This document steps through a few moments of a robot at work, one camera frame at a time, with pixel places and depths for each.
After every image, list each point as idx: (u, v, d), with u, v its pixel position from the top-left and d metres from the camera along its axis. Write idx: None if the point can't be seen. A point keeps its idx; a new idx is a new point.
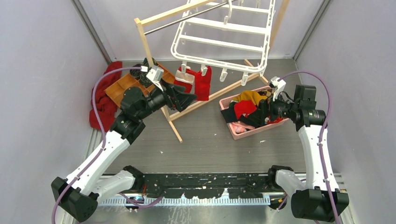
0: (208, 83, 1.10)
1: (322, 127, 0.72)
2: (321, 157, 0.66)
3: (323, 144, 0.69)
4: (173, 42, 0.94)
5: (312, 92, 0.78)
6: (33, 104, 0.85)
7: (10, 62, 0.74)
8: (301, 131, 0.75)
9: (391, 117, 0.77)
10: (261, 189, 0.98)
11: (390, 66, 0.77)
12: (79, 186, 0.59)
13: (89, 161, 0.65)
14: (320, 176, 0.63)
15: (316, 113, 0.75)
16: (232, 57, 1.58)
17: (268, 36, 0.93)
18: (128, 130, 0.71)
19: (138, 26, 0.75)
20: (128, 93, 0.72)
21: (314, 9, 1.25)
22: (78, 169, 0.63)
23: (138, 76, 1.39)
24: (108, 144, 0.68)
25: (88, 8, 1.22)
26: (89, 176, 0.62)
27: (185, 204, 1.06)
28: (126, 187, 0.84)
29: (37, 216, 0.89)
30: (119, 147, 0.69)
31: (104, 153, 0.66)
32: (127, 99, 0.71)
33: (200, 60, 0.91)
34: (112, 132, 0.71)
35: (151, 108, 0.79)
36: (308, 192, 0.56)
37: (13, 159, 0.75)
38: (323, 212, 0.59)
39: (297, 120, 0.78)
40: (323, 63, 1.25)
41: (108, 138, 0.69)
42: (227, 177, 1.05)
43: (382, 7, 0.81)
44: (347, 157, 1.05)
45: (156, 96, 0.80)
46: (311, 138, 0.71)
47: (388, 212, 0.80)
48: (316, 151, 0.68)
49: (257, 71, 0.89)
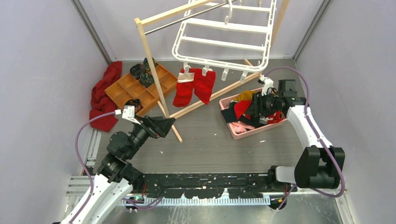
0: (209, 87, 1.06)
1: (304, 106, 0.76)
2: (310, 123, 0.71)
3: (309, 114, 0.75)
4: (174, 44, 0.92)
5: (293, 84, 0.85)
6: (33, 103, 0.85)
7: (10, 62, 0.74)
8: (289, 113, 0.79)
9: (391, 117, 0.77)
10: (261, 189, 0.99)
11: (390, 66, 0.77)
12: None
13: (79, 207, 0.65)
14: (313, 137, 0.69)
15: (297, 98, 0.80)
16: (232, 56, 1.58)
17: (270, 34, 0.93)
18: (115, 172, 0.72)
19: (138, 26, 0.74)
20: (113, 137, 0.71)
21: (314, 9, 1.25)
22: (71, 214, 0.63)
23: (138, 76, 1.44)
24: (96, 189, 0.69)
25: (88, 8, 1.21)
26: (81, 220, 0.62)
27: (185, 204, 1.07)
28: (127, 192, 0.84)
29: (37, 216, 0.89)
30: (107, 190, 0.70)
31: (93, 198, 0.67)
32: (112, 145, 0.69)
33: (199, 61, 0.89)
34: (100, 175, 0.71)
35: (136, 146, 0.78)
36: (307, 150, 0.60)
37: (13, 158, 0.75)
38: (326, 176, 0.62)
39: (283, 107, 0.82)
40: (323, 63, 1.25)
41: (95, 183, 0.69)
42: (227, 177, 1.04)
43: (381, 7, 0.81)
44: (347, 157, 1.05)
45: (138, 132, 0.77)
46: (298, 114, 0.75)
47: (389, 212, 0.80)
48: (305, 123, 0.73)
49: (257, 70, 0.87)
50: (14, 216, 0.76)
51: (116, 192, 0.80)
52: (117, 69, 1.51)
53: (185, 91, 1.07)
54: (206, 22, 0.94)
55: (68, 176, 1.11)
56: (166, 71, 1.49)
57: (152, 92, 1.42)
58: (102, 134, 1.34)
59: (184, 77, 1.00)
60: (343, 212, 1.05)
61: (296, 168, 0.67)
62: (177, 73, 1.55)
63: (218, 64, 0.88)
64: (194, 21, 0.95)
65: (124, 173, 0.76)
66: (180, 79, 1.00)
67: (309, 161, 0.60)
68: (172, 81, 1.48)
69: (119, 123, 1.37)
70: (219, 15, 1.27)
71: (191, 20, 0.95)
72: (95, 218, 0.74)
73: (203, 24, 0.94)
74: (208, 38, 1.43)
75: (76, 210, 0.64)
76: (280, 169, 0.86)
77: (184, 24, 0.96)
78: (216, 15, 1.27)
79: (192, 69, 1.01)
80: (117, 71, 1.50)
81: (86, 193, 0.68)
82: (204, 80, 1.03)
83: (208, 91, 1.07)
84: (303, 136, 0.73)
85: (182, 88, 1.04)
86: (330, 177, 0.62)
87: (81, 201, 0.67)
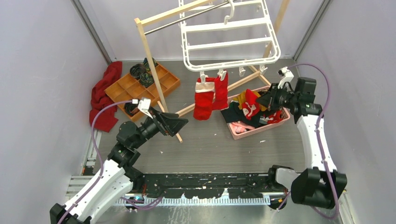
0: (225, 88, 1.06)
1: (319, 117, 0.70)
2: (318, 140, 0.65)
3: (321, 130, 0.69)
4: (183, 56, 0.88)
5: (312, 86, 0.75)
6: (33, 103, 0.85)
7: (11, 62, 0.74)
8: (299, 121, 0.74)
9: (390, 117, 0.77)
10: (261, 189, 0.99)
11: (389, 66, 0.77)
12: (76, 213, 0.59)
13: (86, 189, 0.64)
14: (318, 158, 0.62)
15: (313, 106, 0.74)
16: (232, 56, 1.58)
17: (270, 24, 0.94)
18: (124, 159, 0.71)
19: (138, 26, 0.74)
20: (123, 126, 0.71)
21: (314, 9, 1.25)
22: (76, 195, 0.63)
23: (138, 76, 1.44)
24: (105, 172, 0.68)
25: (88, 8, 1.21)
26: (87, 202, 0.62)
27: (185, 204, 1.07)
28: (125, 191, 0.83)
29: (37, 216, 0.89)
30: (116, 175, 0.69)
31: (102, 181, 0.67)
32: (121, 134, 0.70)
33: (217, 66, 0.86)
34: (109, 160, 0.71)
35: (145, 138, 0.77)
36: (307, 171, 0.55)
37: (14, 157, 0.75)
38: (321, 197, 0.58)
39: (295, 113, 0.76)
40: (323, 63, 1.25)
41: (105, 166, 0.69)
42: (227, 177, 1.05)
43: (381, 7, 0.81)
44: (347, 157, 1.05)
45: (149, 125, 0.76)
46: (308, 126, 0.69)
47: (388, 212, 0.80)
48: (314, 138, 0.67)
49: (274, 60, 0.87)
50: (14, 216, 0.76)
51: (117, 187, 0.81)
52: (117, 69, 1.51)
53: (204, 101, 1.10)
54: (204, 26, 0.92)
55: (68, 176, 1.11)
56: (166, 71, 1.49)
57: (152, 92, 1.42)
58: (102, 134, 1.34)
59: (201, 87, 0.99)
60: (343, 212, 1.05)
61: (293, 182, 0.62)
62: (178, 74, 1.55)
63: (237, 64, 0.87)
64: (193, 29, 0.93)
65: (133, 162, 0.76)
66: (198, 88, 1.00)
67: (305, 183, 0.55)
68: (172, 81, 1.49)
69: (119, 123, 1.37)
70: (219, 15, 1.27)
71: (190, 28, 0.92)
72: (95, 209, 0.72)
73: (203, 29, 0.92)
74: (208, 37, 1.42)
75: (82, 192, 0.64)
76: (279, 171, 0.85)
77: (184, 34, 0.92)
78: (216, 15, 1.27)
79: (210, 79, 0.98)
80: (117, 71, 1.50)
81: (95, 177, 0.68)
82: (223, 86, 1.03)
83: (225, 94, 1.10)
84: (307, 152, 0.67)
85: (201, 99, 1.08)
86: (325, 199, 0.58)
87: (88, 184, 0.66)
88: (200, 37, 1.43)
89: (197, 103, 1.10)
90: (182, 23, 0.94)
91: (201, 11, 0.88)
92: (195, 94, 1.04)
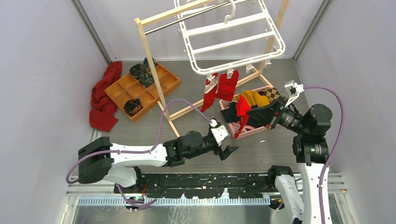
0: (232, 86, 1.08)
1: (324, 166, 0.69)
2: (320, 201, 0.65)
3: (323, 186, 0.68)
4: (190, 60, 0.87)
5: (324, 128, 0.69)
6: (33, 103, 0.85)
7: (11, 61, 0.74)
8: (301, 166, 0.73)
9: (390, 117, 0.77)
10: (261, 189, 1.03)
11: (389, 66, 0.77)
12: (113, 158, 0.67)
13: (134, 149, 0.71)
14: (317, 220, 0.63)
15: (318, 148, 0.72)
16: (233, 56, 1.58)
17: (270, 18, 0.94)
18: (172, 157, 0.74)
19: (138, 26, 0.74)
20: (192, 134, 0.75)
21: (314, 9, 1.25)
22: (124, 146, 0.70)
23: (138, 76, 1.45)
24: (154, 152, 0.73)
25: (88, 8, 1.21)
26: (125, 159, 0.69)
27: (185, 204, 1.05)
28: (125, 183, 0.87)
29: (37, 217, 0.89)
30: (158, 161, 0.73)
31: (147, 155, 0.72)
32: (188, 140, 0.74)
33: (225, 67, 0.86)
34: (163, 146, 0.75)
35: (198, 153, 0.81)
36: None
37: (13, 158, 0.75)
38: None
39: (298, 152, 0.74)
40: (323, 63, 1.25)
41: (158, 147, 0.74)
42: (227, 177, 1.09)
43: (381, 8, 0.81)
44: (348, 157, 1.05)
45: (210, 143, 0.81)
46: (311, 179, 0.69)
47: (388, 212, 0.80)
48: (315, 195, 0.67)
49: (280, 54, 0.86)
50: (16, 215, 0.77)
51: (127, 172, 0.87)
52: (117, 69, 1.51)
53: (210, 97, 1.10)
54: (205, 29, 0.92)
55: None
56: (166, 71, 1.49)
57: (152, 92, 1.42)
58: (102, 134, 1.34)
59: (209, 87, 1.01)
60: (344, 212, 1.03)
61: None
62: (178, 74, 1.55)
63: (245, 62, 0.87)
64: (194, 32, 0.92)
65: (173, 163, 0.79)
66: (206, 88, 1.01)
67: None
68: (172, 81, 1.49)
69: (119, 124, 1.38)
70: (219, 15, 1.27)
71: (191, 31, 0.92)
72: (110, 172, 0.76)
73: (203, 31, 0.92)
74: (208, 37, 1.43)
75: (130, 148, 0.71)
76: (278, 182, 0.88)
77: (187, 38, 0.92)
78: (216, 17, 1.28)
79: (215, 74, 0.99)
80: (117, 71, 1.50)
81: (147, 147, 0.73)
82: (229, 83, 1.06)
83: (232, 91, 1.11)
84: (307, 208, 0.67)
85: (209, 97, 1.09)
86: None
87: (138, 149, 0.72)
88: (200, 37, 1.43)
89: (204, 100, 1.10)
90: (182, 28, 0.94)
91: (200, 12, 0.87)
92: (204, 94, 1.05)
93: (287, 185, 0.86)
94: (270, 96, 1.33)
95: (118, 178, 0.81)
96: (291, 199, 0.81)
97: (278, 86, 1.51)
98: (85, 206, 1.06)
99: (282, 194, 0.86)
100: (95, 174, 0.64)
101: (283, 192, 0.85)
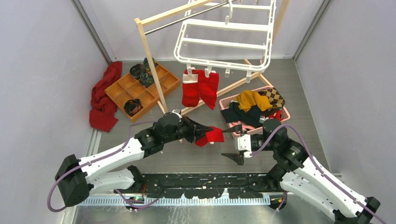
0: (212, 87, 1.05)
1: (310, 158, 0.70)
2: (336, 185, 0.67)
3: (325, 171, 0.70)
4: (176, 45, 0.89)
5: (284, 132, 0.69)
6: (33, 103, 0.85)
7: (12, 62, 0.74)
8: (299, 172, 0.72)
9: (391, 117, 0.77)
10: (261, 189, 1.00)
11: (390, 65, 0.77)
12: (86, 171, 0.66)
13: (104, 154, 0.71)
14: (349, 200, 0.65)
15: (296, 149, 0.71)
16: (232, 57, 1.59)
17: (271, 33, 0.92)
18: (149, 144, 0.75)
19: (138, 26, 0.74)
20: (167, 115, 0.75)
21: (314, 9, 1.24)
22: (94, 156, 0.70)
23: (138, 76, 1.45)
24: (127, 148, 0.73)
25: (88, 8, 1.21)
26: (99, 166, 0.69)
27: (185, 204, 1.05)
28: (125, 186, 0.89)
29: (36, 218, 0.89)
30: (134, 155, 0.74)
31: (121, 153, 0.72)
32: (165, 119, 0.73)
33: (202, 62, 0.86)
34: (136, 138, 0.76)
35: (175, 136, 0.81)
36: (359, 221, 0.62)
37: (11, 159, 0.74)
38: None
39: (286, 164, 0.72)
40: (323, 63, 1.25)
41: (129, 143, 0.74)
42: (227, 177, 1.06)
43: (380, 8, 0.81)
44: (348, 157, 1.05)
45: (183, 127, 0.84)
46: (314, 175, 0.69)
47: (389, 212, 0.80)
48: (328, 185, 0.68)
49: (260, 69, 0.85)
50: (15, 215, 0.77)
51: (122, 175, 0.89)
52: (117, 69, 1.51)
53: (192, 92, 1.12)
54: (206, 22, 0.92)
55: None
56: (166, 71, 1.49)
57: (152, 92, 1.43)
58: (102, 134, 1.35)
59: (188, 78, 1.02)
60: None
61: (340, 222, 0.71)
62: (178, 74, 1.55)
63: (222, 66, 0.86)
64: (194, 22, 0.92)
65: (153, 150, 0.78)
66: (184, 80, 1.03)
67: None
68: (172, 81, 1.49)
69: (119, 123, 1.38)
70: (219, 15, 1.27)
71: (192, 20, 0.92)
72: (99, 182, 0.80)
73: (203, 25, 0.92)
74: (208, 37, 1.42)
75: (100, 156, 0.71)
76: (286, 187, 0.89)
77: (185, 26, 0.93)
78: (216, 16, 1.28)
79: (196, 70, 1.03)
80: (117, 71, 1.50)
81: (117, 147, 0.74)
82: (208, 82, 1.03)
83: (213, 94, 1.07)
84: (331, 197, 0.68)
85: (188, 88, 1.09)
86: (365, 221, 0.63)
87: (109, 151, 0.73)
88: (200, 37, 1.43)
89: (184, 93, 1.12)
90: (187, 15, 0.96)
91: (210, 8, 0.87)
92: (183, 85, 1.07)
93: (296, 182, 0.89)
94: (270, 96, 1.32)
95: (110, 185, 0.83)
96: (311, 195, 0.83)
97: (278, 86, 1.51)
98: (85, 206, 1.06)
99: (296, 193, 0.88)
100: (75, 195, 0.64)
101: (299, 192, 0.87)
